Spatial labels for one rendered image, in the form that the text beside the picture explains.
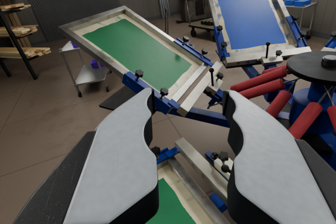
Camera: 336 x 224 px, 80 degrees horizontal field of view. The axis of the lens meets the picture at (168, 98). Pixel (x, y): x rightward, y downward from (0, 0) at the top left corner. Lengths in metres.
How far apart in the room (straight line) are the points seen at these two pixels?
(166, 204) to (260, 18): 1.56
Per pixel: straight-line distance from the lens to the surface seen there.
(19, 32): 5.33
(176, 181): 0.96
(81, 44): 1.25
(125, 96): 1.63
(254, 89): 1.07
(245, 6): 2.01
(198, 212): 0.89
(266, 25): 1.89
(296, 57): 1.13
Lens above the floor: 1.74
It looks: 32 degrees down
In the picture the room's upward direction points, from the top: 9 degrees counter-clockwise
